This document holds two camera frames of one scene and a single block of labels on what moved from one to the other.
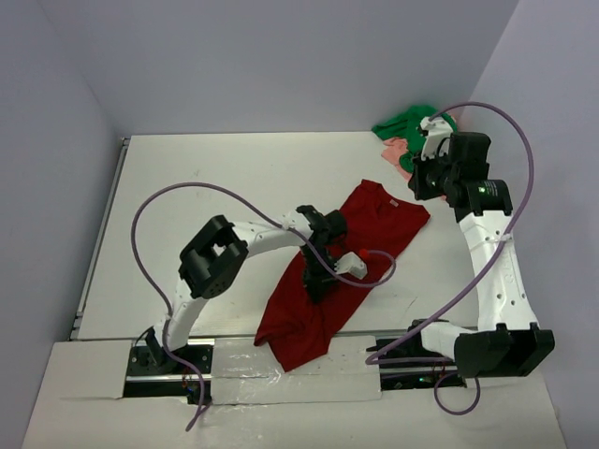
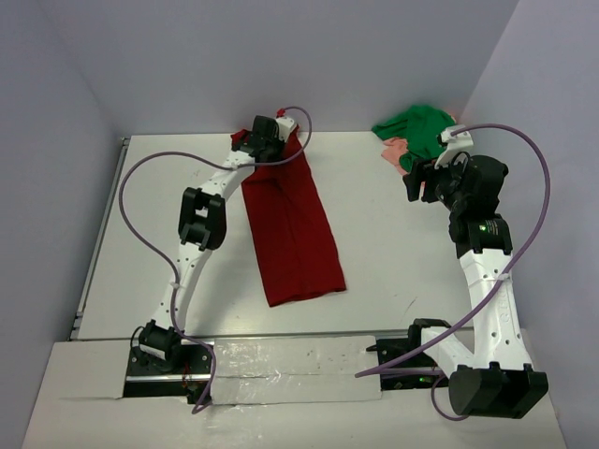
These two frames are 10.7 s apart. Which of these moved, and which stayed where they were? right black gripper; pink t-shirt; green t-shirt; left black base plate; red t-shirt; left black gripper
Moved: left black gripper; red t-shirt
Stayed: right black gripper; green t-shirt; left black base plate; pink t-shirt
